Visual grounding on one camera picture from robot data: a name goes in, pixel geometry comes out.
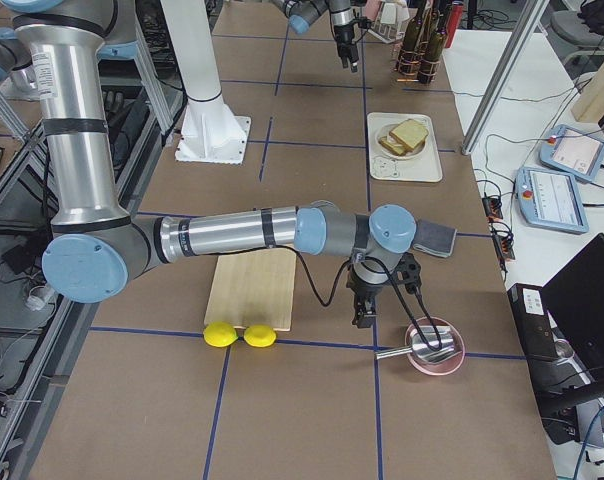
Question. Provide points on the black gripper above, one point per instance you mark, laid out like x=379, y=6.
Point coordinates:
x=343, y=36
x=365, y=291

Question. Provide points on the copper wire bottle rack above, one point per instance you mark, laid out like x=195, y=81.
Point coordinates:
x=413, y=65

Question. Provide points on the red cylinder bottle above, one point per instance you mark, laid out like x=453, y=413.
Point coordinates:
x=455, y=13

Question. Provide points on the white wire cup rack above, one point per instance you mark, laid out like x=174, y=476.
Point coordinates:
x=390, y=31

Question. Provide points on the white cup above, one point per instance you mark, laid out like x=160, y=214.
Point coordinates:
x=394, y=13

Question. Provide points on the aluminium frame post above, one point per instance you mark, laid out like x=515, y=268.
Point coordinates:
x=515, y=46

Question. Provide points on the black monitor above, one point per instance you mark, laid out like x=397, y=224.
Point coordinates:
x=575, y=299

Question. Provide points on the metal scoop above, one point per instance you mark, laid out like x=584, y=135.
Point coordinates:
x=432, y=345

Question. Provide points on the white bear serving tray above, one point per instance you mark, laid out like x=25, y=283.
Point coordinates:
x=423, y=167

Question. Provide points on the yellow lemon half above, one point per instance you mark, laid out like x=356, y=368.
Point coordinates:
x=220, y=334
x=260, y=336

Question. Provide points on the white round plate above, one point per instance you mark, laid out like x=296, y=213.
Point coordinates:
x=384, y=130

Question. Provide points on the salmon pink cup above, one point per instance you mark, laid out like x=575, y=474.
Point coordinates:
x=371, y=9

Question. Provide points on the wooden cutting board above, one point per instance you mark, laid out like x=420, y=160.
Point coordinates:
x=253, y=288

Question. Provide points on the folded grey cloth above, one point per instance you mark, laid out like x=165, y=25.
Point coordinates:
x=434, y=239

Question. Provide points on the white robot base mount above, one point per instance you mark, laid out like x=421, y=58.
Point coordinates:
x=210, y=132

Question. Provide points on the blue teach pendant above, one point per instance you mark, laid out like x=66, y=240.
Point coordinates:
x=572, y=151
x=550, y=200

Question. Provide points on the pink bowl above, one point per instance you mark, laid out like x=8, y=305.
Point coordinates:
x=447, y=367

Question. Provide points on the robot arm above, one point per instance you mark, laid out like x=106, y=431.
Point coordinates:
x=301, y=15
x=97, y=247

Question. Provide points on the dark green wine bottle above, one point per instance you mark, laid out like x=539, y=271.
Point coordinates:
x=411, y=41

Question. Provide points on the black computer box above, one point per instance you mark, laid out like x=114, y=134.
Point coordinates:
x=532, y=322

